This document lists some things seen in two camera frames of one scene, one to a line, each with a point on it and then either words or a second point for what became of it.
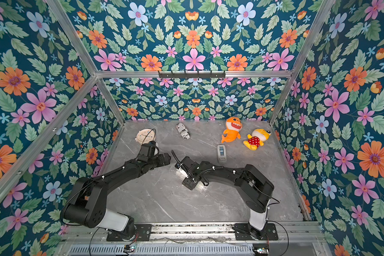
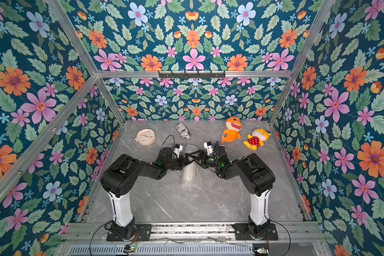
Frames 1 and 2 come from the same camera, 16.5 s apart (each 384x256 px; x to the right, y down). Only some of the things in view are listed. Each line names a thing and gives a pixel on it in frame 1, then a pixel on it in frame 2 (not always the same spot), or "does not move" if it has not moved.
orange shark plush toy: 233,126 does not move
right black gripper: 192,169 -> 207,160
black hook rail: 191,75 does not move
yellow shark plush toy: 257,138 does not move
